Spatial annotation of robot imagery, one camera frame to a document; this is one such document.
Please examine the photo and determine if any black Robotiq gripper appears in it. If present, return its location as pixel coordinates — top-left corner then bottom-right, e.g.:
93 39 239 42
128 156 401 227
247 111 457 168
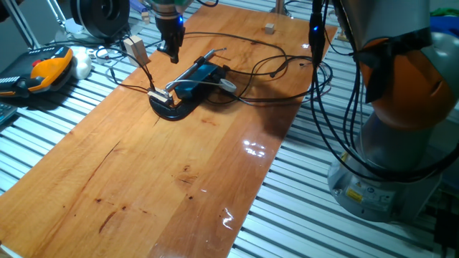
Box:
156 15 186 65

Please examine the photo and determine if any tan plug connector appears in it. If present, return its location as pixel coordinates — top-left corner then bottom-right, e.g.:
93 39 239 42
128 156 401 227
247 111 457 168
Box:
123 34 151 68

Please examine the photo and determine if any silver USB hub docking station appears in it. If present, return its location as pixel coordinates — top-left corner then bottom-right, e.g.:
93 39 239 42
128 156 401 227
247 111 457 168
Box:
150 89 172 103

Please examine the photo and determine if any blue rectangular box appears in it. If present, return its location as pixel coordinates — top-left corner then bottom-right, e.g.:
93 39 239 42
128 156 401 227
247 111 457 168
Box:
174 63 225 100

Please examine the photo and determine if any black C-clamp with steel screw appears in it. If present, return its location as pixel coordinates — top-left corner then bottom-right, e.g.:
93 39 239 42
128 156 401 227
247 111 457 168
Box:
148 47 230 122

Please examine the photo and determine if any black round spool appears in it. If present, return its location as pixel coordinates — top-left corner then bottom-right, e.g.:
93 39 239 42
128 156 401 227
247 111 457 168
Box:
70 0 131 39

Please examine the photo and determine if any white rounded object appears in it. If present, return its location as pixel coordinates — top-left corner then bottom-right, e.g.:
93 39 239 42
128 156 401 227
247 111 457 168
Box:
70 46 93 80

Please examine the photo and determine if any grey metal stand leg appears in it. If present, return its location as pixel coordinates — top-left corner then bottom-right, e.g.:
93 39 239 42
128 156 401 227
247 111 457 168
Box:
3 0 40 49
38 0 67 29

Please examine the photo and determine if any orange black teach pendant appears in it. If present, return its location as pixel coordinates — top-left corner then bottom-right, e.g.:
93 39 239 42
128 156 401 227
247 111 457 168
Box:
0 44 75 98

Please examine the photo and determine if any large varnished wooden board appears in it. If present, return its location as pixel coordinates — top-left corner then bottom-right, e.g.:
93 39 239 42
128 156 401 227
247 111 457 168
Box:
0 1 338 258

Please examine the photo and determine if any dark keypad device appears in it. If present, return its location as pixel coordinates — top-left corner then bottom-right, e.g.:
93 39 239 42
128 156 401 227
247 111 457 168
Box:
0 102 18 126

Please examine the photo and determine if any green cloth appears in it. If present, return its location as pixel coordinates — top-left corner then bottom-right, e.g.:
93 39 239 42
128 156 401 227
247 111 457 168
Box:
428 6 459 18

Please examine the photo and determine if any thick black hub cable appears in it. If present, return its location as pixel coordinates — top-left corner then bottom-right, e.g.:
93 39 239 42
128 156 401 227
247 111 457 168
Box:
93 46 156 91

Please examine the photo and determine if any blue tool handle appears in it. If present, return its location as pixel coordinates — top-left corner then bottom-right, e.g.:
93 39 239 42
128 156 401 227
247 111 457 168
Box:
131 0 148 14

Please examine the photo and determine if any thin black hub cable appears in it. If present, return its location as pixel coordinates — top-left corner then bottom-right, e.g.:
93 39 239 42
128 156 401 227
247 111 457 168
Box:
106 67 151 92

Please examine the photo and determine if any long black cable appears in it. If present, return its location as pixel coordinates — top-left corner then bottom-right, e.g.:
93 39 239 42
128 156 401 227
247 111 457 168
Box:
145 31 290 79

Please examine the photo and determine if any metal stand post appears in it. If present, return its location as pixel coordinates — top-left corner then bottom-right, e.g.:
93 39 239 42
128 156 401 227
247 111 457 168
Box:
270 0 293 17

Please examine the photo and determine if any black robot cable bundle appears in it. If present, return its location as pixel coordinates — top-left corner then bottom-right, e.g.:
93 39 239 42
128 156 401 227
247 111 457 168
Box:
308 0 459 182

